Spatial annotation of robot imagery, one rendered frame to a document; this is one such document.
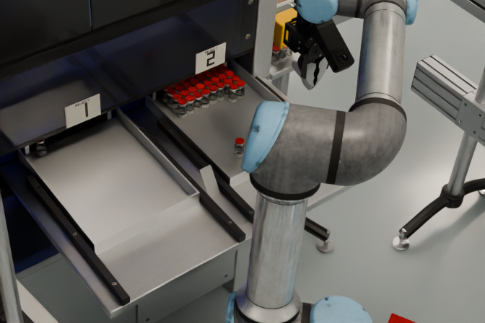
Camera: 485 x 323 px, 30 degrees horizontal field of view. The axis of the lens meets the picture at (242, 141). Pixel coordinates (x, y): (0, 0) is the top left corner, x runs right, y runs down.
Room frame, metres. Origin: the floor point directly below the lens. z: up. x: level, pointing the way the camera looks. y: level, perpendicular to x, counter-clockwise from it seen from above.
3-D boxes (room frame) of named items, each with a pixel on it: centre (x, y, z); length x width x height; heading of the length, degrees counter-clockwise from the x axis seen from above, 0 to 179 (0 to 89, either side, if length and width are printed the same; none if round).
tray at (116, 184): (1.38, 0.29, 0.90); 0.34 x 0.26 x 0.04; 40
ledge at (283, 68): (1.90, -0.07, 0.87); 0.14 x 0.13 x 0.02; 40
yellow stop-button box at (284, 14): (1.86, -0.08, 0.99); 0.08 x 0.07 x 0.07; 40
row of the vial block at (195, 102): (1.67, 0.09, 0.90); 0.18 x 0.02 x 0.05; 131
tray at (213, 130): (1.60, 0.03, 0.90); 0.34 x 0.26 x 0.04; 41
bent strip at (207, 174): (1.34, 0.03, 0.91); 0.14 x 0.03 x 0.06; 41
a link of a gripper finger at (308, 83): (1.52, -0.11, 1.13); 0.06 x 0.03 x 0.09; 40
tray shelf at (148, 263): (1.44, 0.12, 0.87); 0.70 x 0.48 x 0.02; 130
